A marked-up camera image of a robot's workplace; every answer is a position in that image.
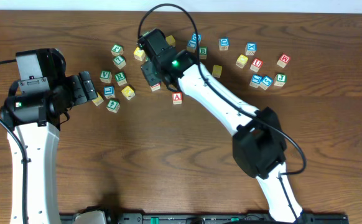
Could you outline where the red A block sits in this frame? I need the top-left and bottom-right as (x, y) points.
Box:
(172, 92), (183, 105)

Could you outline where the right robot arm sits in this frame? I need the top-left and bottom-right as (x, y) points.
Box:
(141, 48), (302, 223)

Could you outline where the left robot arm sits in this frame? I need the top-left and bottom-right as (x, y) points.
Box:
(1, 71), (97, 223)

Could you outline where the red E block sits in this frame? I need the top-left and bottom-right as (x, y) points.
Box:
(150, 83), (160, 91)

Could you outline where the yellow G block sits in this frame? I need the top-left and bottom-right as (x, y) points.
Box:
(92, 93), (104, 106)

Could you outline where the yellow block left upper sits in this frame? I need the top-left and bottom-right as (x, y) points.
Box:
(133, 47), (146, 61)

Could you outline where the green V block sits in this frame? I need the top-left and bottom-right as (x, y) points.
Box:
(100, 70), (112, 83)

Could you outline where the blue L block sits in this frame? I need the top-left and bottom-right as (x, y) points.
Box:
(104, 86), (116, 99)

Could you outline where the yellow block near L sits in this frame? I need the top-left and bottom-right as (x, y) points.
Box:
(121, 85), (135, 100)

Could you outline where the green R block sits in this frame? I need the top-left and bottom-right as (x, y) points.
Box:
(114, 72), (128, 86)

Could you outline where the yellow block top centre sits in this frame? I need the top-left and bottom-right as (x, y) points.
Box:
(165, 35), (176, 47)

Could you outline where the green 7 block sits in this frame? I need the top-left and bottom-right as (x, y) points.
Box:
(113, 55), (126, 70)

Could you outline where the green 4 block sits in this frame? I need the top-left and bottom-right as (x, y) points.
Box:
(106, 100), (120, 113)

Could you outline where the green J block upper left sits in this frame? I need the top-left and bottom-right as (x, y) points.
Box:
(111, 44), (124, 57)

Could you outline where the green j block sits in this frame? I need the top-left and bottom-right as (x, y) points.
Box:
(274, 73), (287, 87)
(111, 44), (124, 57)

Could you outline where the blue block left of D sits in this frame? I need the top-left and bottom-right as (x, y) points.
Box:
(186, 40), (197, 53)

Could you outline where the green B block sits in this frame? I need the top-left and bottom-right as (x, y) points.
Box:
(199, 47), (208, 60)

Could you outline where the blue D block upper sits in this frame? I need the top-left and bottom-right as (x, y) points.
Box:
(191, 33), (202, 43)

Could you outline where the yellow block centre right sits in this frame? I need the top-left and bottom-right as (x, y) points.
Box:
(212, 65), (223, 78)

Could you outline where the blue D block right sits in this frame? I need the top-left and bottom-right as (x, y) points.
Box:
(219, 38), (230, 51)

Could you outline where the blue X block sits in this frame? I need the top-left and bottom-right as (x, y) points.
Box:
(245, 42), (257, 55)

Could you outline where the blue block lower right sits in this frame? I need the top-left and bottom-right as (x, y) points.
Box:
(249, 74), (262, 88)

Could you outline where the red U block right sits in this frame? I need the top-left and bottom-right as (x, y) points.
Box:
(250, 58), (263, 72)

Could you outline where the blue G block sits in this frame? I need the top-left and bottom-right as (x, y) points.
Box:
(259, 75), (274, 90)

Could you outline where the green J block right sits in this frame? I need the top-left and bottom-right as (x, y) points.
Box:
(274, 73), (287, 87)

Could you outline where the red M block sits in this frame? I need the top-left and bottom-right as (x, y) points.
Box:
(277, 54), (290, 68)

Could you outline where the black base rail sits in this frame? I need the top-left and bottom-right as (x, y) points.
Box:
(59, 212), (350, 224)

